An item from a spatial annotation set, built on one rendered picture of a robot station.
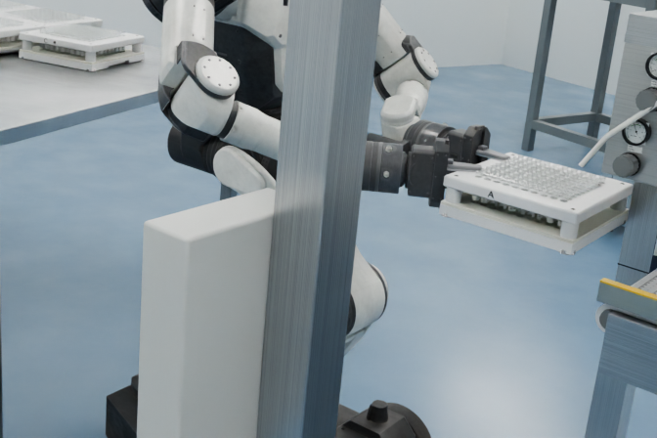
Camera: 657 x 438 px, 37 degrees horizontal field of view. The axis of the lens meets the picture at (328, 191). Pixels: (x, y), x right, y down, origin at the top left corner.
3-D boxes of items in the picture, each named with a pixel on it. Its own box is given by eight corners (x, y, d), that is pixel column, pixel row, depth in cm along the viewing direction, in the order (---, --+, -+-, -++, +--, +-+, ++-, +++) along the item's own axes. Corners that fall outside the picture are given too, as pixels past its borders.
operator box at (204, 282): (133, 467, 96) (141, 220, 88) (250, 406, 109) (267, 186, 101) (175, 494, 93) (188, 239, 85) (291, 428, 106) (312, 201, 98)
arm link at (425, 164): (448, 132, 173) (381, 126, 174) (450, 145, 164) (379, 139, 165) (440, 199, 177) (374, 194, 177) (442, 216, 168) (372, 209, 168)
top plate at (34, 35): (18, 39, 267) (18, 31, 267) (75, 30, 289) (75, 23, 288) (91, 53, 258) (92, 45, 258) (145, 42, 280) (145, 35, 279)
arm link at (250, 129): (294, 142, 162) (189, 99, 154) (265, 175, 169) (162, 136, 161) (296, 96, 169) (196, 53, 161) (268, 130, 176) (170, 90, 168)
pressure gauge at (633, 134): (619, 142, 137) (624, 116, 136) (623, 141, 138) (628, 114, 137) (645, 149, 135) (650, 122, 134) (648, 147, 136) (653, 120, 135)
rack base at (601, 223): (627, 221, 173) (629, 208, 173) (570, 255, 154) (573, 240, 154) (503, 186, 187) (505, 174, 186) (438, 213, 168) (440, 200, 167)
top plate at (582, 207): (632, 195, 172) (635, 184, 171) (576, 226, 153) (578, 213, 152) (507, 161, 185) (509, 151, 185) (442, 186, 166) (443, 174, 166)
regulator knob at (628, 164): (608, 175, 138) (614, 145, 136) (615, 172, 140) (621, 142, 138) (632, 181, 136) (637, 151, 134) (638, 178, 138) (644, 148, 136)
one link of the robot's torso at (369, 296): (314, 358, 196) (197, 169, 206) (364, 330, 210) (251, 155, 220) (361, 323, 187) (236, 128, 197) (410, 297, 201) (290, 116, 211)
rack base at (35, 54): (19, 57, 269) (19, 49, 268) (74, 47, 291) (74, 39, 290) (91, 71, 260) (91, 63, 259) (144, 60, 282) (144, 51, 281)
